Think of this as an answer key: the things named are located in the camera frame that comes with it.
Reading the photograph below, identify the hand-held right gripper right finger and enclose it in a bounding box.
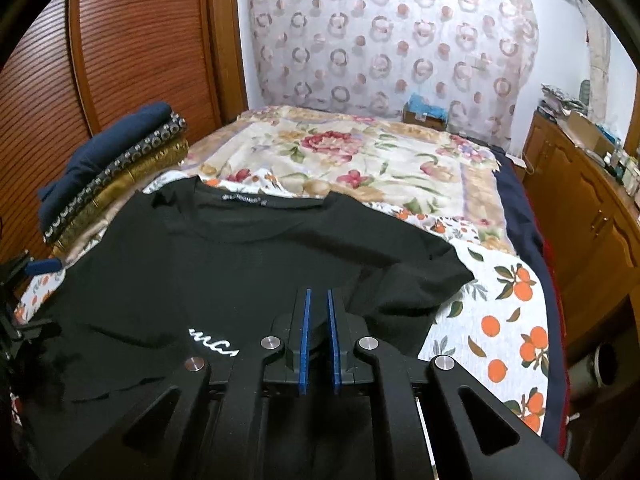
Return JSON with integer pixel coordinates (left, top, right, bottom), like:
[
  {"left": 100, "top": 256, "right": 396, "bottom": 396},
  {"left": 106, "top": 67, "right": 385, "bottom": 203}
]
[{"left": 327, "top": 287, "right": 581, "bottom": 480}]

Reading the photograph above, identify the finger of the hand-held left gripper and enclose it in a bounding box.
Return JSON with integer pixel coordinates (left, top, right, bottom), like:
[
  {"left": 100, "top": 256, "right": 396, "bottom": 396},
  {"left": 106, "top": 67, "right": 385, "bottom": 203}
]
[
  {"left": 0, "top": 251, "right": 65, "bottom": 301},
  {"left": 0, "top": 310, "right": 62, "bottom": 361}
]

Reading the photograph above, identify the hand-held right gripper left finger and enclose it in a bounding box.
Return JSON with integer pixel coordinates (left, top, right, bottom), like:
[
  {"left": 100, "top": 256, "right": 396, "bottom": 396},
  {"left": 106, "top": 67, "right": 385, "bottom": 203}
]
[{"left": 60, "top": 287, "right": 313, "bottom": 480}]

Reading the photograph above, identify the black t-shirt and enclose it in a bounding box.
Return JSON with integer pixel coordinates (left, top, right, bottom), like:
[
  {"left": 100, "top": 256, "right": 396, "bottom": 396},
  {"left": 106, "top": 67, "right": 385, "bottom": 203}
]
[{"left": 10, "top": 177, "right": 476, "bottom": 480}]

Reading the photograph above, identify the gold folded garment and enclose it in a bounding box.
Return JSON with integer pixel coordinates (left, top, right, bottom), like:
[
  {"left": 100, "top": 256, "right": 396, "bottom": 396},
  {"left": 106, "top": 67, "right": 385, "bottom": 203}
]
[{"left": 50, "top": 135, "right": 191, "bottom": 261}]

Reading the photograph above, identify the orange-print bedsheet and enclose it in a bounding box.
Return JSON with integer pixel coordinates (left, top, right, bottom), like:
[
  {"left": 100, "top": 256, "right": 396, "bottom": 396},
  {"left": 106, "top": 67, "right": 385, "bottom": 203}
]
[{"left": 15, "top": 170, "right": 551, "bottom": 436}]

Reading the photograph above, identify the floral blanket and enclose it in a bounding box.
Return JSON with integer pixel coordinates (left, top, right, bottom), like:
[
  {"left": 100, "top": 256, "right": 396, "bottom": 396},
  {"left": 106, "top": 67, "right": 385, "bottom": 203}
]
[{"left": 187, "top": 105, "right": 516, "bottom": 256}]

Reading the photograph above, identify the navy blanket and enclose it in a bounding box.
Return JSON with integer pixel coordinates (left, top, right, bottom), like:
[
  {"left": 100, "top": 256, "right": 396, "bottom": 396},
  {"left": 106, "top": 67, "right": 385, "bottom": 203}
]
[{"left": 492, "top": 147, "right": 571, "bottom": 451}]

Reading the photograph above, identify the cardboard box with blue items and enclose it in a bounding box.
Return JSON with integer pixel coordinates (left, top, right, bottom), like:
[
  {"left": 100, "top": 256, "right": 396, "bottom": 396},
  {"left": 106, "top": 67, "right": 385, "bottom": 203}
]
[{"left": 402, "top": 94, "right": 448, "bottom": 131}]

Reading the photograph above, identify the wooden wardrobe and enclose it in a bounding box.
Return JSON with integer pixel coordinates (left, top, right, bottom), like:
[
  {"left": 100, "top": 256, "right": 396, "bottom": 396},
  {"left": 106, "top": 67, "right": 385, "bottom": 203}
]
[{"left": 0, "top": 0, "right": 248, "bottom": 261}]

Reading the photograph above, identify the grey cylindrical bin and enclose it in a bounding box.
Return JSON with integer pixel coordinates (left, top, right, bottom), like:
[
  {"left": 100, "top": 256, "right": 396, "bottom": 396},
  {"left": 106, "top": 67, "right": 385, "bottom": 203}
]
[{"left": 570, "top": 342, "right": 621, "bottom": 401}]

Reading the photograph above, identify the wooden dresser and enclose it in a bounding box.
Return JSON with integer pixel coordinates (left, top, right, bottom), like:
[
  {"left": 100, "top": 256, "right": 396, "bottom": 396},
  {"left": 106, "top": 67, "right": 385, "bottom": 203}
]
[{"left": 522, "top": 110, "right": 640, "bottom": 361}]

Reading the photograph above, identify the circle-patterned curtain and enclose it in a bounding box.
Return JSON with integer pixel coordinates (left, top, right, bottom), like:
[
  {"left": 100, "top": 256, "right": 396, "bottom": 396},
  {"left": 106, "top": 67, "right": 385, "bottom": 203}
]
[{"left": 247, "top": 0, "right": 541, "bottom": 153}]

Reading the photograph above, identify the open cardboard box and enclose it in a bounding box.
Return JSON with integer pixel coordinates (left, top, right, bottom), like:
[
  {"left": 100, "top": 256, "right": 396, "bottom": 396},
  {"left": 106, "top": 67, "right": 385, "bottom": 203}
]
[{"left": 557, "top": 110, "right": 623, "bottom": 156}]

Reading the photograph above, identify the pile of packets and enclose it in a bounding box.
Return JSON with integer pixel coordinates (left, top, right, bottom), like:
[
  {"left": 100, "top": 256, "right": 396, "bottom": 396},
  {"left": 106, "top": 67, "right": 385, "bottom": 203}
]
[{"left": 537, "top": 80, "right": 601, "bottom": 118}]

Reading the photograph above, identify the cluster of small bottles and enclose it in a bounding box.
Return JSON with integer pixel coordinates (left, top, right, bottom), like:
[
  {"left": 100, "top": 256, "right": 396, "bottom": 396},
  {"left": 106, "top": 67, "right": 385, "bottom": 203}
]
[{"left": 602, "top": 145, "right": 640, "bottom": 191}]

